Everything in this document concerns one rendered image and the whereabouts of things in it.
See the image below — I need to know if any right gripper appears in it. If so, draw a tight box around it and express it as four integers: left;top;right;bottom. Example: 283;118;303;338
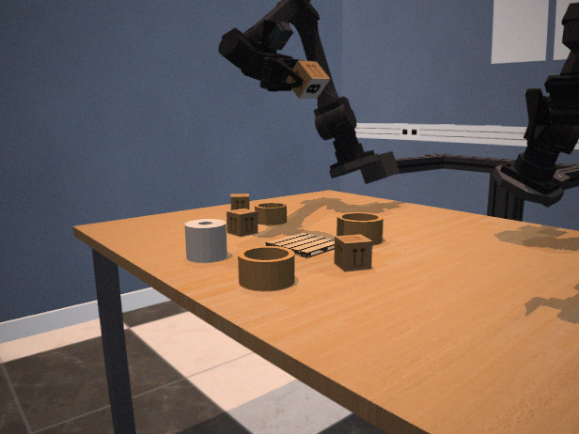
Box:
254;57;303;92

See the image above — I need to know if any small wooden pallet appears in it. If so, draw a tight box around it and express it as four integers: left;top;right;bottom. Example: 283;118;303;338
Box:
265;232;335;258

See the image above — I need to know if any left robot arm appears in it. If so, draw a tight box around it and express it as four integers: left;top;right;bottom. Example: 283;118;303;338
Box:
500;2;579;195

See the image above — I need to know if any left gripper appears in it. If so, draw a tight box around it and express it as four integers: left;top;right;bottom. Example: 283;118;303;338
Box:
525;74;579;151

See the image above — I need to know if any grey cylinder with pale top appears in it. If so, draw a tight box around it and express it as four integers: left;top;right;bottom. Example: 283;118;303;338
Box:
185;219;227;263

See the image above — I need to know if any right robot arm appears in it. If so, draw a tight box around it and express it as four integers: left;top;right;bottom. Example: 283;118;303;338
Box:
218;0;375;170

